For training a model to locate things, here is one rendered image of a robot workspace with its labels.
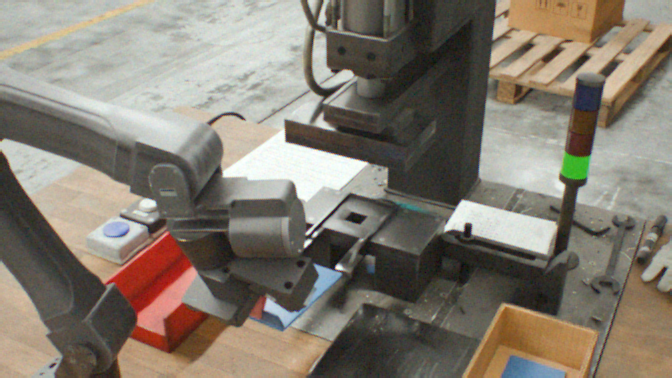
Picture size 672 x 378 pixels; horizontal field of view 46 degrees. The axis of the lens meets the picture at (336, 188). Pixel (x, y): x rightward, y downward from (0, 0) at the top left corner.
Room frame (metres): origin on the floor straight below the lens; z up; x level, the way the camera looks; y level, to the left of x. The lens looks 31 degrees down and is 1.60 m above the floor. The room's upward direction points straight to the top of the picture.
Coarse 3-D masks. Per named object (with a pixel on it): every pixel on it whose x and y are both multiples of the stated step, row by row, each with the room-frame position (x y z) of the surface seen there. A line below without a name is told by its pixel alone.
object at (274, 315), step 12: (324, 276) 0.80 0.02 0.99; (336, 276) 0.80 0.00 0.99; (324, 288) 0.78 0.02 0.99; (312, 300) 0.75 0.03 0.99; (264, 312) 0.69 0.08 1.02; (276, 312) 0.72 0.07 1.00; (288, 312) 0.72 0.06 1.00; (300, 312) 0.72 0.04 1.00; (276, 324) 0.69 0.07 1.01; (288, 324) 0.70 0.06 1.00
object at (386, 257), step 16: (320, 240) 0.93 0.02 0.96; (336, 240) 0.91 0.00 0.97; (320, 256) 0.93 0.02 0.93; (336, 256) 0.94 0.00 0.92; (384, 256) 0.88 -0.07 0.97; (400, 256) 0.87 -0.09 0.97; (432, 256) 0.90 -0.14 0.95; (384, 272) 0.88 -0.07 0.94; (400, 272) 0.87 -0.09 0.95; (416, 272) 0.86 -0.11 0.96; (432, 272) 0.91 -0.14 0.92; (384, 288) 0.88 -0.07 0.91; (400, 288) 0.87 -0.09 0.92; (416, 288) 0.86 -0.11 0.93
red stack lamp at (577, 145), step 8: (568, 136) 0.96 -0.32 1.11; (576, 136) 0.95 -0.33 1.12; (584, 136) 0.94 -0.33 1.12; (592, 136) 0.95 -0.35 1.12; (568, 144) 0.96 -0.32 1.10; (576, 144) 0.95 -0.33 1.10; (584, 144) 0.94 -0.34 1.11; (592, 144) 0.95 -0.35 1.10; (568, 152) 0.95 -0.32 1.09; (576, 152) 0.95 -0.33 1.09; (584, 152) 0.94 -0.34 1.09; (592, 152) 0.96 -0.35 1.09
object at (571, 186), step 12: (588, 72) 0.98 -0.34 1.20; (588, 84) 0.95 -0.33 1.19; (600, 84) 0.95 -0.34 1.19; (564, 180) 0.95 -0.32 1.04; (576, 180) 0.94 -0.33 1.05; (564, 192) 0.96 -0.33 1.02; (576, 192) 0.96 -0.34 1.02; (564, 204) 0.96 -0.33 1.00; (564, 216) 0.95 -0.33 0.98; (564, 228) 0.95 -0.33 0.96; (564, 240) 0.95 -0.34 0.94; (552, 252) 0.97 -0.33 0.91; (576, 264) 0.94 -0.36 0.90
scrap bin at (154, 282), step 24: (168, 240) 0.94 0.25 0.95; (144, 264) 0.89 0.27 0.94; (168, 264) 0.94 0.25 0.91; (120, 288) 0.85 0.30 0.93; (144, 288) 0.89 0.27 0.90; (168, 288) 0.89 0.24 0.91; (144, 312) 0.83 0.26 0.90; (168, 312) 0.77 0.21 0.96; (192, 312) 0.80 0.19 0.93; (144, 336) 0.77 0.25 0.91; (168, 336) 0.76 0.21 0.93
